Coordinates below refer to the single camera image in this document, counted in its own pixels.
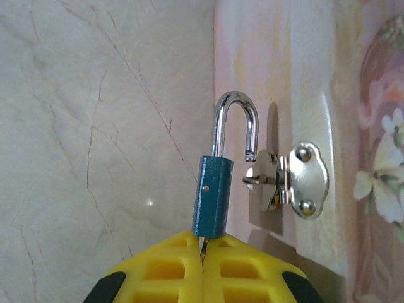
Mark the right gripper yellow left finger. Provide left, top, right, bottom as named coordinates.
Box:
left=83, top=229, right=205, bottom=303

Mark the blue padlock silver shackle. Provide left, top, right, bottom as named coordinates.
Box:
left=191, top=90, right=259, bottom=240

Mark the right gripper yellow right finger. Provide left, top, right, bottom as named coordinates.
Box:
left=203, top=233, right=326, bottom=303

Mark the silver hasp latch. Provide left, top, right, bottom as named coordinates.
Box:
left=242, top=141, right=330, bottom=220

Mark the pink decorated tin box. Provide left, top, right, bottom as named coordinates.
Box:
left=213, top=0, right=404, bottom=303

